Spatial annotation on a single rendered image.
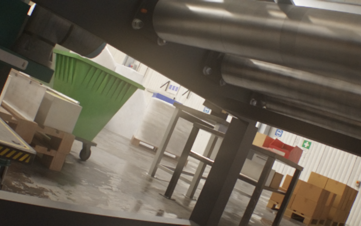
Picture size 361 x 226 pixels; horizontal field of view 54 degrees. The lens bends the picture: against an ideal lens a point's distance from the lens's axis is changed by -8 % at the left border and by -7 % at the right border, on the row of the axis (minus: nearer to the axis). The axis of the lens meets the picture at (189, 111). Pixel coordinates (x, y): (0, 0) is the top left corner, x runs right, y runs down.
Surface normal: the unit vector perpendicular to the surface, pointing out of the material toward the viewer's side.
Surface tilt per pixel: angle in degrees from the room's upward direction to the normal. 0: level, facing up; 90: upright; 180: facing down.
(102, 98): 101
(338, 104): 132
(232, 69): 121
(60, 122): 90
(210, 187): 90
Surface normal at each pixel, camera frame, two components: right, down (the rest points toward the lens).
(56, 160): 0.72, 0.26
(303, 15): -0.42, -0.58
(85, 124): 0.54, 0.38
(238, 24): -0.68, 0.04
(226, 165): -0.58, -0.29
